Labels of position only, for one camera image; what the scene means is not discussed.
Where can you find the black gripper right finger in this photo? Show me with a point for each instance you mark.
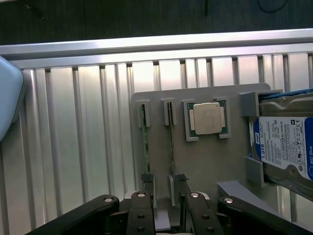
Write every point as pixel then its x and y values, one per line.
pixel 200 215

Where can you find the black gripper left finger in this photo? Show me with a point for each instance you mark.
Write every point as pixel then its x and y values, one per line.
pixel 140 213

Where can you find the green RAM stick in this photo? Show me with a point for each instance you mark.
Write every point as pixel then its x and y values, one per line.
pixel 146 147

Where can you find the dark RAM stick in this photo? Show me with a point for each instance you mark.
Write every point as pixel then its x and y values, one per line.
pixel 172 151

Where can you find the grey plastic parts rack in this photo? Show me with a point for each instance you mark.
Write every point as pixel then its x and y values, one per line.
pixel 207 159

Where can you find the CPU with silver lid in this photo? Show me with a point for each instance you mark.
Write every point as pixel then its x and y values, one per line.
pixel 206 118

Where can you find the hard disk with blue label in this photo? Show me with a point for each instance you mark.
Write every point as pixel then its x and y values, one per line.
pixel 281 139

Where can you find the pale blue rounded cover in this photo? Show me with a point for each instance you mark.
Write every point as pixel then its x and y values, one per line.
pixel 9 98

